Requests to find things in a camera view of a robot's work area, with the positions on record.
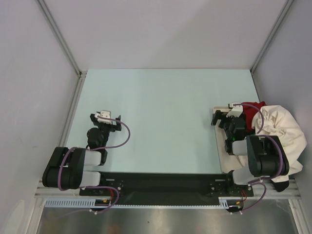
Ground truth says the cream white t shirt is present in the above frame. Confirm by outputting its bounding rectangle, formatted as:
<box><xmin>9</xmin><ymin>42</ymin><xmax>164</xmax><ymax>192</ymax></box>
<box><xmin>252</xmin><ymin>105</ymin><xmax>307</xmax><ymax>182</ymax></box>

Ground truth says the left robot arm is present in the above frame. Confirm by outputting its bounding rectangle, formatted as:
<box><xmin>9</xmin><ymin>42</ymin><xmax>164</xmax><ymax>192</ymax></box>
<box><xmin>42</xmin><ymin>111</ymin><xmax>122</xmax><ymax>195</ymax></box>

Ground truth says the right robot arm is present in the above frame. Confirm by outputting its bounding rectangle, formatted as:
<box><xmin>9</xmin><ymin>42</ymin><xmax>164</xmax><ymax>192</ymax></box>
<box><xmin>211</xmin><ymin>107</ymin><xmax>290</xmax><ymax>196</ymax></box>

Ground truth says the red t shirt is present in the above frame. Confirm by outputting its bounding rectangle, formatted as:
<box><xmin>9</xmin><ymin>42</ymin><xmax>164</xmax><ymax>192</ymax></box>
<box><xmin>242</xmin><ymin>101</ymin><xmax>266</xmax><ymax>133</ymax></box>

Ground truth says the white tray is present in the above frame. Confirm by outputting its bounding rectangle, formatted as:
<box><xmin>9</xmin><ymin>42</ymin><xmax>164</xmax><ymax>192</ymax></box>
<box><xmin>213</xmin><ymin>106</ymin><xmax>233</xmax><ymax>174</ymax></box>

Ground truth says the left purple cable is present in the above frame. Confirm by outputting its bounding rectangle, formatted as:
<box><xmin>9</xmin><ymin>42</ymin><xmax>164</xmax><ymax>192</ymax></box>
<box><xmin>58</xmin><ymin>117</ymin><xmax>131</xmax><ymax>215</ymax></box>

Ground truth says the purple cable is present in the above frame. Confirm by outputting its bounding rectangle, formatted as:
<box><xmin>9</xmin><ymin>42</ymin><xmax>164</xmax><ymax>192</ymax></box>
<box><xmin>229</xmin><ymin>103</ymin><xmax>285</xmax><ymax>215</ymax></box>
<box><xmin>58</xmin><ymin>117</ymin><xmax>131</xmax><ymax>215</ymax></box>

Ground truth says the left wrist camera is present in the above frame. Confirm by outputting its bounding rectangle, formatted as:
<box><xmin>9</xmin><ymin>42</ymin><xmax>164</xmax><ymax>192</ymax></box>
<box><xmin>95</xmin><ymin>110</ymin><xmax>112</xmax><ymax>124</ymax></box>

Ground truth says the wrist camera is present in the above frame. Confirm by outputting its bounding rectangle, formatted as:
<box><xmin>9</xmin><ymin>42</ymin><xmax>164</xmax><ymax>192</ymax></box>
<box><xmin>227</xmin><ymin>102</ymin><xmax>243</xmax><ymax>117</ymax></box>
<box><xmin>95</xmin><ymin>110</ymin><xmax>112</xmax><ymax>124</ymax></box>

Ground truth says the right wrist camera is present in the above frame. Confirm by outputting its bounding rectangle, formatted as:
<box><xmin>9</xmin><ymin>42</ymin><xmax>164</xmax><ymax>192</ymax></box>
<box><xmin>227</xmin><ymin>102</ymin><xmax>243</xmax><ymax>117</ymax></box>

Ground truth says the left aluminium frame post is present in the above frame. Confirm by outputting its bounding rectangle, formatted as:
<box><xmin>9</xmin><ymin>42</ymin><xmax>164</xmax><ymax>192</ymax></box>
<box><xmin>36</xmin><ymin>0</ymin><xmax>86</xmax><ymax>78</ymax></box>

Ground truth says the aluminium frame post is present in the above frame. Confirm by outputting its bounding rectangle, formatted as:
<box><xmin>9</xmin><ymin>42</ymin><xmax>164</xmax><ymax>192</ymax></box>
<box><xmin>250</xmin><ymin>0</ymin><xmax>296</xmax><ymax>75</ymax></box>
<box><xmin>36</xmin><ymin>0</ymin><xmax>86</xmax><ymax>78</ymax></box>

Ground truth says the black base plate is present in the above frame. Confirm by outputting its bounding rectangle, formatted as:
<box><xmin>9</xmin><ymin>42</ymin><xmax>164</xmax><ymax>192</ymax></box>
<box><xmin>79</xmin><ymin>172</ymin><xmax>254</xmax><ymax>206</ymax></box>

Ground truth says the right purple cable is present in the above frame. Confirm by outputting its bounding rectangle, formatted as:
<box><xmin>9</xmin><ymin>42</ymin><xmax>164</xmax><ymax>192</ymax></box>
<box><xmin>229</xmin><ymin>103</ymin><xmax>285</xmax><ymax>215</ymax></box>

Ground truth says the aluminium front rail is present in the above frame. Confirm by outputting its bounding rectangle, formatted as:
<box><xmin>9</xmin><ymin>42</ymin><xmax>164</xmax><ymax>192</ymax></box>
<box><xmin>35</xmin><ymin>179</ymin><xmax>301</xmax><ymax>199</ymax></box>

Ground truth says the right slotted cable duct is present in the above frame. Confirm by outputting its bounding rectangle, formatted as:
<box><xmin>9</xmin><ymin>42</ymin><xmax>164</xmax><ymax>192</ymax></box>
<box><xmin>218</xmin><ymin>197</ymin><xmax>244</xmax><ymax>209</ymax></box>

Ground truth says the slotted cable duct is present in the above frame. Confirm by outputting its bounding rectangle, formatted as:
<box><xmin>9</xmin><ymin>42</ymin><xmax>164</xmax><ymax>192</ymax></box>
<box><xmin>45</xmin><ymin>198</ymin><xmax>111</xmax><ymax>208</ymax></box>
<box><xmin>218</xmin><ymin>197</ymin><xmax>244</xmax><ymax>209</ymax></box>

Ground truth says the left slotted cable duct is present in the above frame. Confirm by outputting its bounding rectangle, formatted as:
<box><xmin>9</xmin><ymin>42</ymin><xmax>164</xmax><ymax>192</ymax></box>
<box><xmin>45</xmin><ymin>198</ymin><xmax>111</xmax><ymax>208</ymax></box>

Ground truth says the right aluminium frame post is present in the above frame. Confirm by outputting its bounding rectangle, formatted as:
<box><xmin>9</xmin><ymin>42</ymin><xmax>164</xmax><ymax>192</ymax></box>
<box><xmin>250</xmin><ymin>0</ymin><xmax>296</xmax><ymax>75</ymax></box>

